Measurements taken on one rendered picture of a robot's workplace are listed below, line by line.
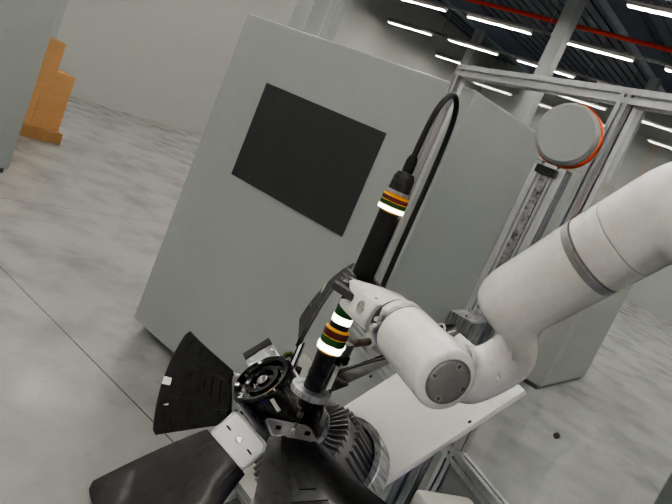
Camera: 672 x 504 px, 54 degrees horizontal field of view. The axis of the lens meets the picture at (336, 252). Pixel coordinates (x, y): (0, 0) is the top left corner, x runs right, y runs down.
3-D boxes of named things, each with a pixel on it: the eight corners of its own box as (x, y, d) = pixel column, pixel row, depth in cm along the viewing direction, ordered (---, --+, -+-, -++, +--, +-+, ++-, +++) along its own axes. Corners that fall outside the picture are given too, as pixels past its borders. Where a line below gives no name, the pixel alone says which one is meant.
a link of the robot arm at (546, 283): (647, 266, 78) (461, 366, 97) (561, 205, 71) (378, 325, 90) (669, 329, 73) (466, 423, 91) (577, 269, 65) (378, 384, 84)
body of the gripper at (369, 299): (357, 342, 93) (332, 308, 103) (416, 358, 97) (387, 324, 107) (379, 294, 91) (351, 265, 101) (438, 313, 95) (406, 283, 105)
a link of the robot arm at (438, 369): (447, 323, 94) (398, 297, 90) (496, 369, 82) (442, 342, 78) (415, 371, 95) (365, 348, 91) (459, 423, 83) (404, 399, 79)
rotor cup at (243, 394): (299, 387, 133) (270, 339, 128) (340, 412, 121) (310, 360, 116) (244, 436, 128) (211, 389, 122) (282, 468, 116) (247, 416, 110)
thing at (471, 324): (452, 335, 171) (466, 306, 169) (475, 349, 167) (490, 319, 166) (436, 337, 162) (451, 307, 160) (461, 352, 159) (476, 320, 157)
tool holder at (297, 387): (311, 379, 119) (332, 331, 117) (341, 400, 115) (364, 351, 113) (282, 385, 111) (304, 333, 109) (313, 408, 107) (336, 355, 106)
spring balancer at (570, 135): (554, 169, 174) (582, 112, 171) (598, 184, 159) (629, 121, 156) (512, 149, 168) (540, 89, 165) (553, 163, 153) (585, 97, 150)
